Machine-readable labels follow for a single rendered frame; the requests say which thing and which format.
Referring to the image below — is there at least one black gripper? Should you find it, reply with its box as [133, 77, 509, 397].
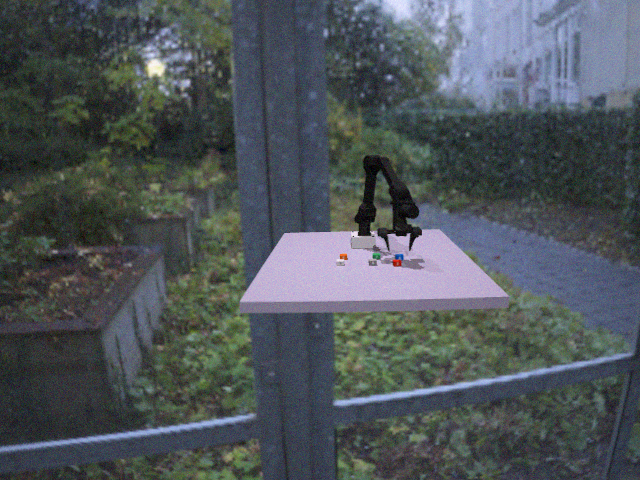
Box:
[377, 216, 422, 251]

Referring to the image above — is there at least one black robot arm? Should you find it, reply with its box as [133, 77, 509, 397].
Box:
[354, 155, 419, 236]

